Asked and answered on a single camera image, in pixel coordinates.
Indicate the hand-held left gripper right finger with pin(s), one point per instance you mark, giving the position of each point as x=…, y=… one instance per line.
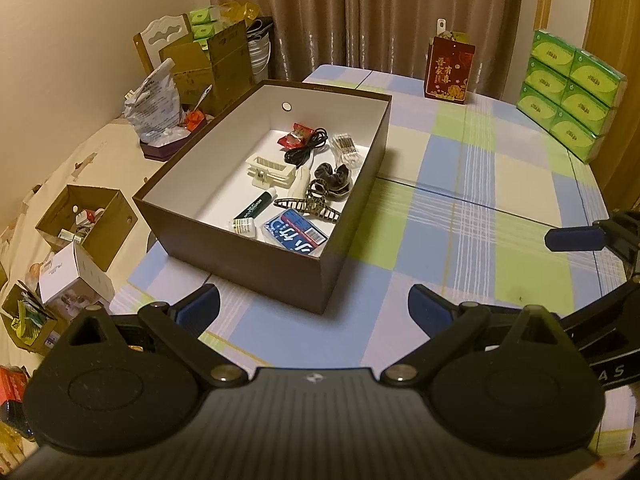
x=430, y=310

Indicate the white wooden chair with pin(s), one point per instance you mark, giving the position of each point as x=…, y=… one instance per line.
x=157, y=35

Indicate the cotton swab pack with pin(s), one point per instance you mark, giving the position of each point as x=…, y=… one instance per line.
x=345, y=149

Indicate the white plastic clip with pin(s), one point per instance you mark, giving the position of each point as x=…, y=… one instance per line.
x=270, y=172

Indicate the stack of green tissue packs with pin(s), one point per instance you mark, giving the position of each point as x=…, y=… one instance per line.
x=570, y=95

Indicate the white product box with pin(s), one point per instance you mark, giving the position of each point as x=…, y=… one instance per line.
x=65, y=275

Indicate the wooden strip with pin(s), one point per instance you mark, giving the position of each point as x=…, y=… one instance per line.
x=544, y=7

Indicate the yellow plastic bag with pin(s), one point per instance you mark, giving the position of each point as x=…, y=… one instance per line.
x=240, y=10

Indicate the large cardboard box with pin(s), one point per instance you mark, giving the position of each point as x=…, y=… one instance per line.
x=220, y=70

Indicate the printed bed sheet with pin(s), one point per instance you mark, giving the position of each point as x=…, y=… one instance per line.
x=75, y=160

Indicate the wooden door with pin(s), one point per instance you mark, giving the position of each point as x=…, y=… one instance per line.
x=617, y=20

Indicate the red gift bag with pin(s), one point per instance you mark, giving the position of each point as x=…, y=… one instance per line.
x=447, y=70

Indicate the checked tablecloth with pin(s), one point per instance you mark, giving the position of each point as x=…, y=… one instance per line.
x=475, y=200

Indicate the red snack packet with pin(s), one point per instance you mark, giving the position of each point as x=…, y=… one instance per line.
x=295, y=137

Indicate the small box with packets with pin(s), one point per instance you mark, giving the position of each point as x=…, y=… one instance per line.
x=27, y=322

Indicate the dark velvet scrunchie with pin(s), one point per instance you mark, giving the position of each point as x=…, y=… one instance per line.
x=332, y=175

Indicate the white plastic tool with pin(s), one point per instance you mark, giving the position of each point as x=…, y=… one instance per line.
x=301, y=182

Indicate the dark green tube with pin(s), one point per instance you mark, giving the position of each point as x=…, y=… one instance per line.
x=255, y=206

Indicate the white printed plastic bag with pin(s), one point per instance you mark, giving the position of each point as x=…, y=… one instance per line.
x=155, y=105

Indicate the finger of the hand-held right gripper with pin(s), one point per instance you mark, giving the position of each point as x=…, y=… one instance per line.
x=610, y=317
x=575, y=239

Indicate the striped bag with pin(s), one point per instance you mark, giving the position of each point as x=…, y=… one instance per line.
x=260, y=55

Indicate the blue card packet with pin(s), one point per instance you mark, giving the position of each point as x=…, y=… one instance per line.
x=292, y=232

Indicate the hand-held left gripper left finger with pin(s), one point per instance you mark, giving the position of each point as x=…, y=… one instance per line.
x=197, y=307

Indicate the tortoiseshell hair claw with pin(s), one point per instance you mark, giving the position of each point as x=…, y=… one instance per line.
x=317, y=206

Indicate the open brown cardboard box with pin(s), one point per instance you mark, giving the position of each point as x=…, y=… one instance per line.
x=107, y=240

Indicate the red package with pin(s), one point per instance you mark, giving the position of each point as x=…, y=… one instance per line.
x=11, y=385

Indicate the brown cardboard box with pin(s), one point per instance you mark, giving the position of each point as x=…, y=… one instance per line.
x=240, y=260
x=107, y=240

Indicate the purple tray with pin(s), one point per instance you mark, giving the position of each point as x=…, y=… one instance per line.
x=160, y=151

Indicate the beige curtain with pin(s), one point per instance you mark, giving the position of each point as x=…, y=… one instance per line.
x=375, y=15

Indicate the small green tissue packs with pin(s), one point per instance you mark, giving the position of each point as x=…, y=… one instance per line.
x=205, y=22

